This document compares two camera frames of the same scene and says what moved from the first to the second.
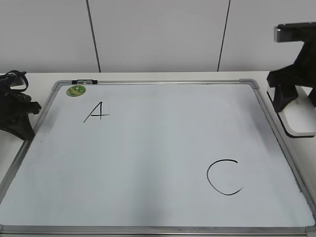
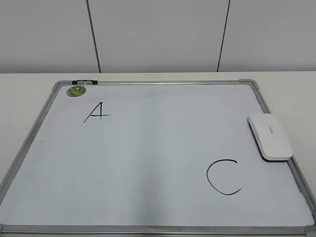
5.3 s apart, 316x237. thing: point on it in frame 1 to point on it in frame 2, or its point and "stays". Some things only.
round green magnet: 75,91 stays
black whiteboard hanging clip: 90,81 stays
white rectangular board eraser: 298,117 to 272,144
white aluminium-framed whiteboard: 176,158 stays
